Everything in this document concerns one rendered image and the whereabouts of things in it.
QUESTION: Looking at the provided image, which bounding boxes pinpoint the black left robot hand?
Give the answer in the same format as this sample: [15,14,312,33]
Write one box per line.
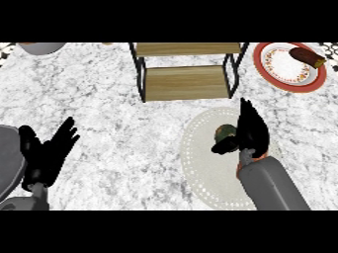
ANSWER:
[18,116,82,193]

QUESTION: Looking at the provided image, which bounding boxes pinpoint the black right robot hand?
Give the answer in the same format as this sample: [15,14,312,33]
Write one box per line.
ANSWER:
[210,97,272,159]

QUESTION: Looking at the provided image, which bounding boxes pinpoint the green squash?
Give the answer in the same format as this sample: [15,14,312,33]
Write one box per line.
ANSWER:
[213,124,238,144]

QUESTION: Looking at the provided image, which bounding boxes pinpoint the white round placemat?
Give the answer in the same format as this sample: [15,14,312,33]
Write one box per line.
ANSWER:
[179,106,284,211]

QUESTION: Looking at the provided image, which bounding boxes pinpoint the red rimmed white plate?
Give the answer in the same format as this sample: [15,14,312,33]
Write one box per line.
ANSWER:
[253,42,329,94]

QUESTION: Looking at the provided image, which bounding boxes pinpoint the brown sweet potato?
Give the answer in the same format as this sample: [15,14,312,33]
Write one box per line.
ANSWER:
[287,46,329,69]

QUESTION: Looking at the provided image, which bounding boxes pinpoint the grey bowl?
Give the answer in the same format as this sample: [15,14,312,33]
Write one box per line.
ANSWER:
[17,42,67,56]

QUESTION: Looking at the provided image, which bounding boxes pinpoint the wooden tiered shelf black frame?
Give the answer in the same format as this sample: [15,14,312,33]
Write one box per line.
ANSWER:
[129,42,252,104]

